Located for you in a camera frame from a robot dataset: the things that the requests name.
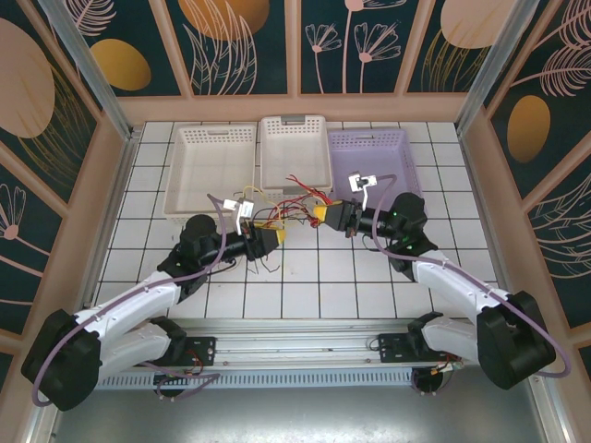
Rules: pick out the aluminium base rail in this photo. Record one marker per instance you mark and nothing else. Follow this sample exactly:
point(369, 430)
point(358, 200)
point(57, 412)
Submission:
point(295, 343)

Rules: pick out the wide white plastic basket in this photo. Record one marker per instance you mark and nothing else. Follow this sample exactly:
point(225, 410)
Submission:
point(208, 161)

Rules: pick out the aluminium frame post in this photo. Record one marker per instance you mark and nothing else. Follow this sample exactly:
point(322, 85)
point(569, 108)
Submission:
point(91, 69)
point(496, 69)

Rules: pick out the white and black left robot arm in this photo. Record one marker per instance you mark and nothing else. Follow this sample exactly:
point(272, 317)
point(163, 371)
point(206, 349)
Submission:
point(129, 297)

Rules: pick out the purple plastic basket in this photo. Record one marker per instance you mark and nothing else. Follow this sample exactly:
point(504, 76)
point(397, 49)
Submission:
point(369, 152)

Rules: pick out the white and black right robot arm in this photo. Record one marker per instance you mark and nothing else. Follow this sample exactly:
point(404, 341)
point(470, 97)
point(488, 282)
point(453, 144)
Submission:
point(457, 281)

